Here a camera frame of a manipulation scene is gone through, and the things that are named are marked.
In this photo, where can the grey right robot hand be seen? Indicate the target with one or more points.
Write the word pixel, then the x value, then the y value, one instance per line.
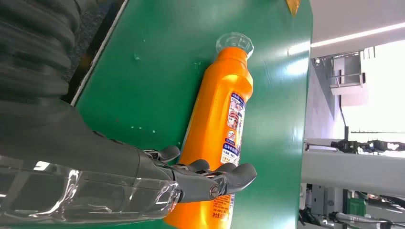
pixel 79 164

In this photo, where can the green table mat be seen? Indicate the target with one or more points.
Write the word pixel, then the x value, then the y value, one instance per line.
pixel 152 79

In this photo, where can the yellow wrapped flat cardboard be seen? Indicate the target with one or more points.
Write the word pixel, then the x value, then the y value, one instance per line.
pixel 293 5

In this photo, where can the white bench slab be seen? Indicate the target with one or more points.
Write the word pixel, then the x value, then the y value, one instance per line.
pixel 348 170

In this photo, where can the small green box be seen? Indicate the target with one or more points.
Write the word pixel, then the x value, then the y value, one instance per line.
pixel 356 207

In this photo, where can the grey shelf unit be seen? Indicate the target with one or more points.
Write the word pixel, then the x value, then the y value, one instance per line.
pixel 348 72

